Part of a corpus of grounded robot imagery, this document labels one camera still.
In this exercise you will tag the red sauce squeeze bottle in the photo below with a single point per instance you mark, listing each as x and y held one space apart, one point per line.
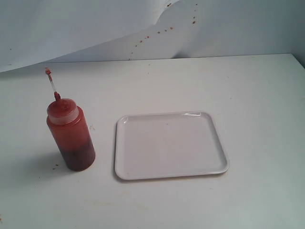
67 124

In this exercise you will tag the white rectangular plastic tray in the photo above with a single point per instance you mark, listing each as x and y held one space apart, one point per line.
168 145

